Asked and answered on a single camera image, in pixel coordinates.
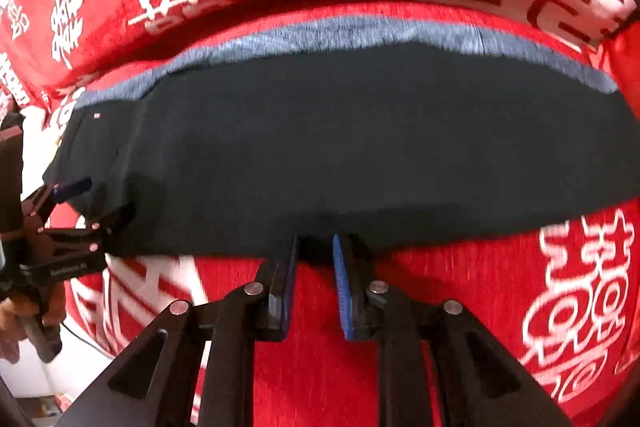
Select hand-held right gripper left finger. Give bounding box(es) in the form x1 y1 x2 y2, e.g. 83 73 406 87
65 234 301 427

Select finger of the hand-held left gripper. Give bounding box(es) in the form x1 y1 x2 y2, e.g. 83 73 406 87
22 178 94 229
38 202 137 259

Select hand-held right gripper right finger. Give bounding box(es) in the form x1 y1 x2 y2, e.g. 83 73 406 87
332 233 572 427

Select black pants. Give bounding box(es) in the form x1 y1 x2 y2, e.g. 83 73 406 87
42 43 640 259

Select grey patterned cloth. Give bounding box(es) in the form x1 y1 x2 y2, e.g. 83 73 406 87
74 18 621 110

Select person's left hand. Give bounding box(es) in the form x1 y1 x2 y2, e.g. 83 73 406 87
0 292 67 360

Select red printed blanket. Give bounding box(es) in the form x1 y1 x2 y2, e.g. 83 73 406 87
0 0 640 427

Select red patterned cushion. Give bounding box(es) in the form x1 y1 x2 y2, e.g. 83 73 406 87
602 24 640 122

